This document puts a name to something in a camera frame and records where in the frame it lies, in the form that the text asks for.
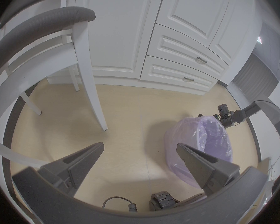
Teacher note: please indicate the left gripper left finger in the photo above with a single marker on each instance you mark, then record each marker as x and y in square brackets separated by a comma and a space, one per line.
[70, 170]

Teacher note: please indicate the purple plastic bag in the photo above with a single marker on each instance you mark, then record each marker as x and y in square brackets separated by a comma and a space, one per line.
[217, 139]

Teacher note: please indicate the white chair with grey seat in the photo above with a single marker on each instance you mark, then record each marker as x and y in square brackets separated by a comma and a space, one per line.
[84, 55]

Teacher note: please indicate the grey curtain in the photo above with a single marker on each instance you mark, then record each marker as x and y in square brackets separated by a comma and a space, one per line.
[256, 78]

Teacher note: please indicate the white trash bin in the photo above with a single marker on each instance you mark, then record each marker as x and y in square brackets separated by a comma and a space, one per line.
[175, 157]

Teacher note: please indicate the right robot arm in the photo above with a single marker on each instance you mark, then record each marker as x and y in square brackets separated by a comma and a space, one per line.
[273, 115]

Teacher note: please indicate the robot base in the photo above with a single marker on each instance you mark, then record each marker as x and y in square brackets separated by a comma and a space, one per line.
[163, 199]

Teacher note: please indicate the white wardrobe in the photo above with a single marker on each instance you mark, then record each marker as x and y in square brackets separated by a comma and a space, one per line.
[121, 27]

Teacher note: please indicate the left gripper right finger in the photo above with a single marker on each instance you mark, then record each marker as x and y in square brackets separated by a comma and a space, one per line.
[212, 173]

